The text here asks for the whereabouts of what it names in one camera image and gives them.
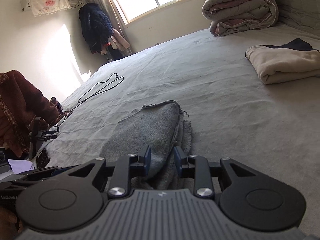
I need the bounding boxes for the grey knit sweater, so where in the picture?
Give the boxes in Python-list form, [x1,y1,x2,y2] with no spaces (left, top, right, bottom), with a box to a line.
[100,100,192,190]

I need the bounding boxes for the hanging dark clothes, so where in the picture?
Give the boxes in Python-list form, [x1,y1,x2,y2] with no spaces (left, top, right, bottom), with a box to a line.
[79,3,130,61]

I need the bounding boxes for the person's left hand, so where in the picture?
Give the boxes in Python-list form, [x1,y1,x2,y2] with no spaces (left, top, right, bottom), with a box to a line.
[0,207,23,239]

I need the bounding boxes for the black smartphone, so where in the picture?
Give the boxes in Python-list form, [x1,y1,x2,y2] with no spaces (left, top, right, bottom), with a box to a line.
[36,148,50,169]

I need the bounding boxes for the purple knit garment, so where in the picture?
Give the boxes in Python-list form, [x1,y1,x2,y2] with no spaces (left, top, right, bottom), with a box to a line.
[8,159,35,174]

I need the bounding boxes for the grey bed sheet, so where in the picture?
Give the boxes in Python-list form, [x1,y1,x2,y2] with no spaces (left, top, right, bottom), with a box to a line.
[47,24,319,235]

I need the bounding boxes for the person in red jacket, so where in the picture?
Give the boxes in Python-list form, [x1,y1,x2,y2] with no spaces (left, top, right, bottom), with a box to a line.
[1,70,64,159]

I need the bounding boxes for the floral pouch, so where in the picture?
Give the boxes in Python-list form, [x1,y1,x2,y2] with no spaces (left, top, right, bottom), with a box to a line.
[50,97,63,115]

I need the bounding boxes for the folded beige garment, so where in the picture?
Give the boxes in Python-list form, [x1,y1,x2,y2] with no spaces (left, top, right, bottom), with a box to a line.
[245,38,319,85]

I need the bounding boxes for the folded grey pink quilt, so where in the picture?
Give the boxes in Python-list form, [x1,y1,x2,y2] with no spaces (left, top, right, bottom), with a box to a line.
[202,0,279,36]

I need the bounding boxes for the white air conditioner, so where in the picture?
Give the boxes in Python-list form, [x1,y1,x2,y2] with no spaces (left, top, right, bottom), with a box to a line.
[20,0,31,11]

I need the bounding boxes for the grey curtain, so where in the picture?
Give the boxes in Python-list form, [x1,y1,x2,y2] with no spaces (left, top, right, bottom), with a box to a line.
[71,0,133,53]

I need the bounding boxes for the grey quilted headboard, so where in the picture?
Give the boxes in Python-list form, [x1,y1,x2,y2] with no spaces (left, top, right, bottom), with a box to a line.
[276,0,319,36]

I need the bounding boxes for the black cable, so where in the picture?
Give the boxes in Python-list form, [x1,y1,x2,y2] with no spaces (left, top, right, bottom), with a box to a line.
[53,73,125,128]

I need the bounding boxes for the white wall hanging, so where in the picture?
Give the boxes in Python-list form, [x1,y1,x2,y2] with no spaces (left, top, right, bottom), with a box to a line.
[30,0,71,17]

